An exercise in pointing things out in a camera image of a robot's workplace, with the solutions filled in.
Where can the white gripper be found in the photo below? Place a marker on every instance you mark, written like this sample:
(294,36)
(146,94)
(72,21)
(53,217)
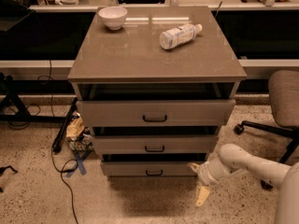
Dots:
(203,174)

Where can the grey bottom drawer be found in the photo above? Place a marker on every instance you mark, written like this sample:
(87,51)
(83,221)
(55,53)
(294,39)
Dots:
(149,169)

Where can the grey drawer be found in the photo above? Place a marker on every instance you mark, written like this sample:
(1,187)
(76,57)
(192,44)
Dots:
(155,113)
(149,169)
(155,144)

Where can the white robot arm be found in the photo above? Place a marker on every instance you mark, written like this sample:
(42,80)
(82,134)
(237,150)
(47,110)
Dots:
(234,160)

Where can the grey top drawer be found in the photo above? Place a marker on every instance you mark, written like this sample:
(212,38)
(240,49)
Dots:
(155,113)

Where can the grey drawer cabinet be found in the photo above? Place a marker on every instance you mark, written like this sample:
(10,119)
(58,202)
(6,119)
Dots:
(130,65)

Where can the grey middle drawer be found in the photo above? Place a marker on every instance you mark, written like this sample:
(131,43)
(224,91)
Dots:
(155,144)

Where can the blue tape cross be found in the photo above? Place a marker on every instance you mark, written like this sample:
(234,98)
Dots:
(80,157)

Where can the grey office chair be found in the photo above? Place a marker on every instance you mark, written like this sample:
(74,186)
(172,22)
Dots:
(283,88)

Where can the white plastic bottle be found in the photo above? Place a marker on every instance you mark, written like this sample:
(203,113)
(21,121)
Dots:
(179,35)

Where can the black power strip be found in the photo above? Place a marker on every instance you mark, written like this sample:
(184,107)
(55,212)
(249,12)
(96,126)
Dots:
(56,147)

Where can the white ceramic bowl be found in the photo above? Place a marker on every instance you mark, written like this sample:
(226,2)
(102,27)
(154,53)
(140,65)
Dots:
(113,17)

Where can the black clip on floor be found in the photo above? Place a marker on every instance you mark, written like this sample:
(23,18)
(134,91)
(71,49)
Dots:
(3,169)

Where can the black desk leg frame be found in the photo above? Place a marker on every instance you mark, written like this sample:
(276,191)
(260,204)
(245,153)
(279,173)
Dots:
(22,114)

